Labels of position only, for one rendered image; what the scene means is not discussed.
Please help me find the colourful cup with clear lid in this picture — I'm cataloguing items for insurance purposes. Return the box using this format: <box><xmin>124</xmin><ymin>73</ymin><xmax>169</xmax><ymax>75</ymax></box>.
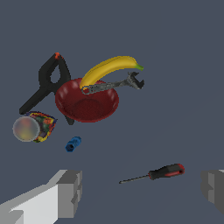
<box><xmin>11</xmin><ymin>110</ymin><xmax>58</xmax><ymax>144</ymax></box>

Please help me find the yellow banana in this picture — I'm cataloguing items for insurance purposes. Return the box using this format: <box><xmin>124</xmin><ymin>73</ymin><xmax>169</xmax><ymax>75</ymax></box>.
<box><xmin>79</xmin><ymin>55</ymin><xmax>144</xmax><ymax>90</ymax></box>

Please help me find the red bowl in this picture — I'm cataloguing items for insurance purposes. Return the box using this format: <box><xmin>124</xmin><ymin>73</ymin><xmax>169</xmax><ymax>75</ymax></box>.
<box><xmin>54</xmin><ymin>77</ymin><xmax>120</xmax><ymax>123</ymax></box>

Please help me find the black spring clamp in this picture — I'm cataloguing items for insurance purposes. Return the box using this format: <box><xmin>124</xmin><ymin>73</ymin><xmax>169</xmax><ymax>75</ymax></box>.
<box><xmin>18</xmin><ymin>52</ymin><xmax>76</xmax><ymax>126</ymax></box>

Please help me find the red and black screwdriver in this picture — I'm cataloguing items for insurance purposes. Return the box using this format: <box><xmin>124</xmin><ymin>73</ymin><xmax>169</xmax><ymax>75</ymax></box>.
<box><xmin>118</xmin><ymin>163</ymin><xmax>186</xmax><ymax>185</ymax></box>

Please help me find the grey adjustable wrench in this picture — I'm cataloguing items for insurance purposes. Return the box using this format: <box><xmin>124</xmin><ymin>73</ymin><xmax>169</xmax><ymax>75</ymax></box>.
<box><xmin>81</xmin><ymin>71</ymin><xmax>145</xmax><ymax>95</ymax></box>

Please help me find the blue hex nut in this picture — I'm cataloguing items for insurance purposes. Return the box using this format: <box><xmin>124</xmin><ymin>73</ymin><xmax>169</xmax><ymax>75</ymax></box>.
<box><xmin>64</xmin><ymin>136</ymin><xmax>82</xmax><ymax>153</ymax></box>

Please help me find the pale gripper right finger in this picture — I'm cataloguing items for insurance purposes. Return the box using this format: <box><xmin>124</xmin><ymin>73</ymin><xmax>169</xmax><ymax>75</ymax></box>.
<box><xmin>200</xmin><ymin>169</ymin><xmax>224</xmax><ymax>216</ymax></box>

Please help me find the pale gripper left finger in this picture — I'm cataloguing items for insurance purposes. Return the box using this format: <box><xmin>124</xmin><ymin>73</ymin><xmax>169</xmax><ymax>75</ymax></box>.
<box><xmin>0</xmin><ymin>169</ymin><xmax>83</xmax><ymax>224</ymax></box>

